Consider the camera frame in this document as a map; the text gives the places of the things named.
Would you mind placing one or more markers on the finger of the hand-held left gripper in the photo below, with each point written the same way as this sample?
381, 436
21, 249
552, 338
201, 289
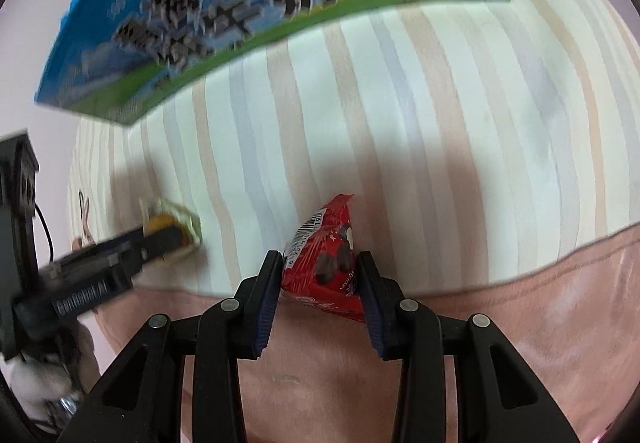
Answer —
160, 243

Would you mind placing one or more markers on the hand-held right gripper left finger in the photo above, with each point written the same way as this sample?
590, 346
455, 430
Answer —
270, 308

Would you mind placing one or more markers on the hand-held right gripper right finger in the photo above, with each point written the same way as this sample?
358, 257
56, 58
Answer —
372, 318

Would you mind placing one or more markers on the yellow jelly cup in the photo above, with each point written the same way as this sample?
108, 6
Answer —
175, 215

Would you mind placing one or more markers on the red snack packet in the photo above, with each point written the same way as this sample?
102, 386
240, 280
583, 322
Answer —
325, 263

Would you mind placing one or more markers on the pink blanket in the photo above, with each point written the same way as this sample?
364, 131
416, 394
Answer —
550, 323

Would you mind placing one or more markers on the striped bed sheet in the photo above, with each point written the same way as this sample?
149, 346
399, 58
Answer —
400, 123

